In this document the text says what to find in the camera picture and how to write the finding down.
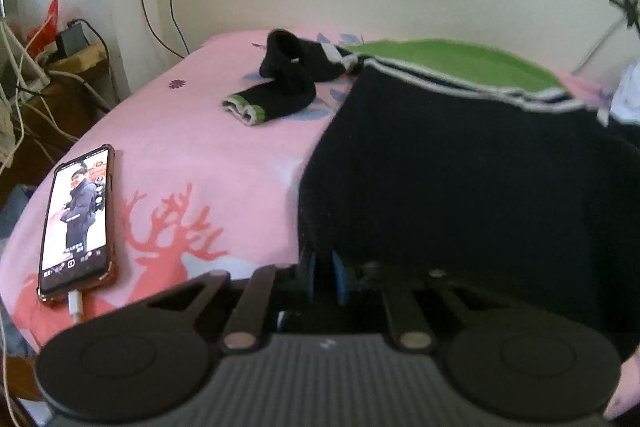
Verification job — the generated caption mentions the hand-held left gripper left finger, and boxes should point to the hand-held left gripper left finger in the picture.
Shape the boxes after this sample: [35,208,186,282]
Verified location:
[142,249,323,354]

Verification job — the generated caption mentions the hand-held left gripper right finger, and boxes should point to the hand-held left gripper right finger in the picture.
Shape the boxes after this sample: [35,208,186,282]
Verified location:
[331,251,490,354]

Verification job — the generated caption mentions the dark striped knitted sweater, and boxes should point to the dark striped knitted sweater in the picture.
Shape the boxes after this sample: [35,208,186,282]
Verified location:
[221,28,640,360]

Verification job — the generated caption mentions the pink printed bed sheet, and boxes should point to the pink printed bed sheet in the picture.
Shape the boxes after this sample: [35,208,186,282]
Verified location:
[0,28,640,423]

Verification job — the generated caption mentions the smartphone in brown case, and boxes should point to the smartphone in brown case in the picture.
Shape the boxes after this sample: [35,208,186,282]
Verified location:
[36,143,121,308]

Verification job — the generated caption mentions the wooden side table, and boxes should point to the wooden side table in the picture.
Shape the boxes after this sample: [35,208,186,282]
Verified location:
[0,44,118,208]

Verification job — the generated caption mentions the white cloth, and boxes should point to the white cloth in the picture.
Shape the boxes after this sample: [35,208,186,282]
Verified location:
[597,62,640,128]

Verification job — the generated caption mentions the black power adapter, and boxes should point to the black power adapter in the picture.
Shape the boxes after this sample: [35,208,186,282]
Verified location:
[54,21,91,58]

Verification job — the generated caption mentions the red plastic bag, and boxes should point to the red plastic bag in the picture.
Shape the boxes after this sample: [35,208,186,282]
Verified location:
[25,0,63,58]

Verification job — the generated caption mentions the black tape strips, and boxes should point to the black tape strips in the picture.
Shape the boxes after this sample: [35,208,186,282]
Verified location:
[607,0,640,30]

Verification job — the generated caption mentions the white charging cable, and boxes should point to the white charging cable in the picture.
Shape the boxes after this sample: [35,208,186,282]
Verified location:
[69,291,86,324]

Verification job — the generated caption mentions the grey cable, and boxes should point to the grey cable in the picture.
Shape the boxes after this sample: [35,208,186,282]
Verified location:
[47,72,112,114]

